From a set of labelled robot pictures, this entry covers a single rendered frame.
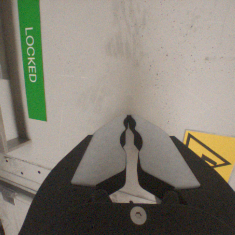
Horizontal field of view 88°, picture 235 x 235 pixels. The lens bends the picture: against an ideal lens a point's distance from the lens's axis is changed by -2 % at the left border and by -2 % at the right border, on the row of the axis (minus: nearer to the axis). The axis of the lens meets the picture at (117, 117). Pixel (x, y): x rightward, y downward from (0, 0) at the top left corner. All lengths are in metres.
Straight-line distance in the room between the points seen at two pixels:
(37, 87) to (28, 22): 0.08
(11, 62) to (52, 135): 0.12
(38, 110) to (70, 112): 0.05
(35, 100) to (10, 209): 0.37
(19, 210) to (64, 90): 0.38
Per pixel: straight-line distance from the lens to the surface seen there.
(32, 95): 0.21
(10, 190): 0.48
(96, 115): 0.16
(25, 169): 0.40
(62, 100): 0.18
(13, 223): 0.56
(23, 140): 0.24
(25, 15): 0.23
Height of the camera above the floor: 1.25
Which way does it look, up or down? 15 degrees down
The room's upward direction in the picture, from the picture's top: 98 degrees clockwise
